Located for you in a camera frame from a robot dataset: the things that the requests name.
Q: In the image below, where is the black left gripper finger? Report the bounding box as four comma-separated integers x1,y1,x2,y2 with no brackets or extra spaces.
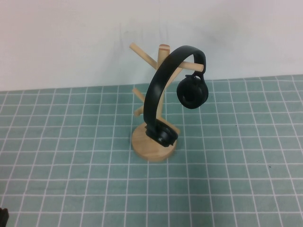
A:
0,207,9,227

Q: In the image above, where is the wooden tree-shaped headphone stand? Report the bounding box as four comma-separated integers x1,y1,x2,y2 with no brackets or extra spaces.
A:
129,43,204,162

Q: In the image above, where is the black over-ear headphones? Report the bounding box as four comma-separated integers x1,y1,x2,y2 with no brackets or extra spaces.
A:
144,44,209,148

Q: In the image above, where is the green white-checked tablecloth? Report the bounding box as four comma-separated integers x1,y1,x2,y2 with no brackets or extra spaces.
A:
0,75,303,227

